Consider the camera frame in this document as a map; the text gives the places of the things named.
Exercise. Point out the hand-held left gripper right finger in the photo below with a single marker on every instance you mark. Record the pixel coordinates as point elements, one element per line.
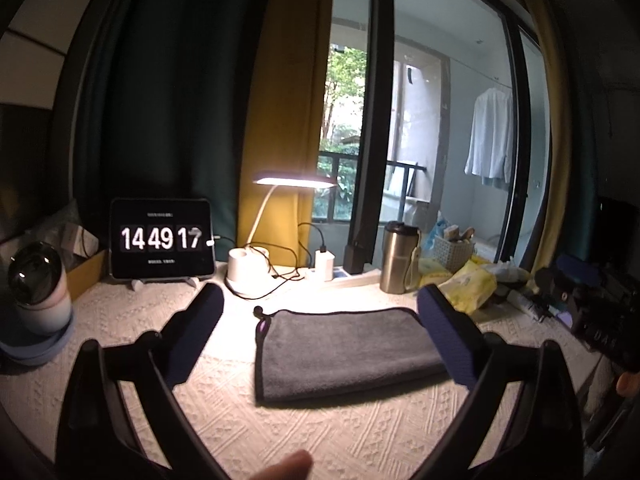
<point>450,342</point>

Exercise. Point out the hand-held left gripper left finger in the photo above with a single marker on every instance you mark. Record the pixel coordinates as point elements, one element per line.
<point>196,332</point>

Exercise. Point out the grey towel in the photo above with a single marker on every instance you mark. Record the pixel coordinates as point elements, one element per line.
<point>345,355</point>

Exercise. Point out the person's right hand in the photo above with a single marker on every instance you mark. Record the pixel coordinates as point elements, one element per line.
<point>629,385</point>

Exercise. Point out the person's left hand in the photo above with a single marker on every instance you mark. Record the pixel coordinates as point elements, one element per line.
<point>285,466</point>

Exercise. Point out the yellow wipes packet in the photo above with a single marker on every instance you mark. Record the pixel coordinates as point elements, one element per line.
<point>470,286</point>

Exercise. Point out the white tablet stand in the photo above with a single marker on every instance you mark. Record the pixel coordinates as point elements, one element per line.
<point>145,282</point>

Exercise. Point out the white tube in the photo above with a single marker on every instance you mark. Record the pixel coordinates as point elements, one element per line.
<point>526,306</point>

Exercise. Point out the small yellow packet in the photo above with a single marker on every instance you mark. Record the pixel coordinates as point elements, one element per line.
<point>434,272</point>

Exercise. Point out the white desk lamp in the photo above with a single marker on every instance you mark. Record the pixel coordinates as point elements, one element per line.
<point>245,267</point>

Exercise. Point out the white woven basket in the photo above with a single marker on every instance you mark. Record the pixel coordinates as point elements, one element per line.
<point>452,253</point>

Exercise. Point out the stainless steel tumbler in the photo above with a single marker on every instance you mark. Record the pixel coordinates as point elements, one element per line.
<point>397,260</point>

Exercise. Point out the tablet with clock display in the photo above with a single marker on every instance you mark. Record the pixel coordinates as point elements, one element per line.
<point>162,238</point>

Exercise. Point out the blue plastic bag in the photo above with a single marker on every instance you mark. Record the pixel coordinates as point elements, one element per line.
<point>434,235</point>

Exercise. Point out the cardboard box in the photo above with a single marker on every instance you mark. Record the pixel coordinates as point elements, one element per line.
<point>86,266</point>

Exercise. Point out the white charger block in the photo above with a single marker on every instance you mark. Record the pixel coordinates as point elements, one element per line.
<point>324,265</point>

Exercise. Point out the cream knit tablecloth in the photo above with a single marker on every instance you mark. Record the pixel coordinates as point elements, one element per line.
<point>320,435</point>

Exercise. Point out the black balcony railing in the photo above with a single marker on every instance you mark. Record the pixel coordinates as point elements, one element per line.
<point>337,185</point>

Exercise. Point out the white hanging shirt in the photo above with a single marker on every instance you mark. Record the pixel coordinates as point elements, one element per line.
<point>492,132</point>

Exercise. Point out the dark green curtain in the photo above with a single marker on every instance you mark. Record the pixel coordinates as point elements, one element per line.
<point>165,100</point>

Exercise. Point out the yellow curtain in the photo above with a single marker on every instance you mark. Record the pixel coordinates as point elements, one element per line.
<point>280,110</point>

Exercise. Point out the white round camera device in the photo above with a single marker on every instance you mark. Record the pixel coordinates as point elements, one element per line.
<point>37,285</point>

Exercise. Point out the black window frame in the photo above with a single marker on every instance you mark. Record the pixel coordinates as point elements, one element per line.
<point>372,110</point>

